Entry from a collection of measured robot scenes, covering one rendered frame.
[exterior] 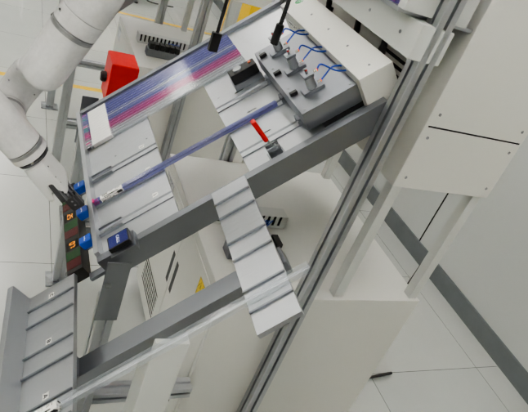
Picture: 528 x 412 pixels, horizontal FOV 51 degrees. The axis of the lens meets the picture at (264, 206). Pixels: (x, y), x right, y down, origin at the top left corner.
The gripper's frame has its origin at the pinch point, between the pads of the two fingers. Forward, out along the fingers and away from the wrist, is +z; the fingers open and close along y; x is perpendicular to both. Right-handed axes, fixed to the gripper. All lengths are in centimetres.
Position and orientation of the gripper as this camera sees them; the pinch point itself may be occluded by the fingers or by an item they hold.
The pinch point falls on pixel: (74, 200)
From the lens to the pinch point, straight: 139.4
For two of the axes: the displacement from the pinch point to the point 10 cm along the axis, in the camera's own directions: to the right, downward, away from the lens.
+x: 8.7, -4.9, -0.2
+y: 3.1, 5.9, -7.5
